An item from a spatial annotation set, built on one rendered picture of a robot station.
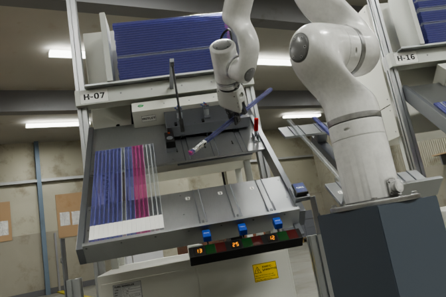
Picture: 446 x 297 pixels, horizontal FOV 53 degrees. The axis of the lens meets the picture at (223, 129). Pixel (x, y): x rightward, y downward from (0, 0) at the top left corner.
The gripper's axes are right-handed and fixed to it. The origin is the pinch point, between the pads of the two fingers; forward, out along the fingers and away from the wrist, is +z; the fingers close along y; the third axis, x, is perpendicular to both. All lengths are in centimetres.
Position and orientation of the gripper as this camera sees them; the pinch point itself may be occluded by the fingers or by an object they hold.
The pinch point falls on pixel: (234, 117)
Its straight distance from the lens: 162.9
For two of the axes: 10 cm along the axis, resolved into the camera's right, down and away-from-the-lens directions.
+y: -8.0, -3.2, 5.1
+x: -5.8, 6.2, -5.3
